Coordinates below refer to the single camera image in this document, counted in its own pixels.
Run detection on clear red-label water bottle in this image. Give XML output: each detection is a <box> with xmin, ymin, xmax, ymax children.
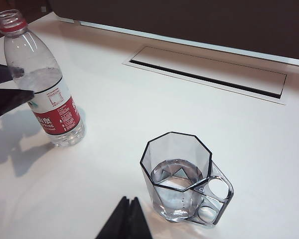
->
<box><xmin>0</xmin><ymin>9</ymin><xmax>87</xmax><ymax>147</ymax></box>

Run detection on long brown partition panel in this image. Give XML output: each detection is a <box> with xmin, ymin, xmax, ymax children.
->
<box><xmin>46</xmin><ymin>0</ymin><xmax>299</xmax><ymax>62</ymax></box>

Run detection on silver partition base rail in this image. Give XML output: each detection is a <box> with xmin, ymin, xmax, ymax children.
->
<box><xmin>80</xmin><ymin>20</ymin><xmax>299</xmax><ymax>69</ymax></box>

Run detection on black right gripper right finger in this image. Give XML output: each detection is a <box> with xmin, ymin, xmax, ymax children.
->
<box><xmin>131</xmin><ymin>196</ymin><xmax>152</xmax><ymax>239</ymax></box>

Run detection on white table cable slot cover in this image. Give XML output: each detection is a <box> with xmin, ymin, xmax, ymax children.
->
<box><xmin>121</xmin><ymin>44</ymin><xmax>288</xmax><ymax>107</ymax></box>

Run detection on grey transparent octagonal mug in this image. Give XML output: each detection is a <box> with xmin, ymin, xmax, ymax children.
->
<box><xmin>139</xmin><ymin>131</ymin><xmax>234</xmax><ymax>221</ymax></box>

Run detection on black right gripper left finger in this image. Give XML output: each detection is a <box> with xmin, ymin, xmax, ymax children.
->
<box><xmin>96</xmin><ymin>196</ymin><xmax>133</xmax><ymax>239</ymax></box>

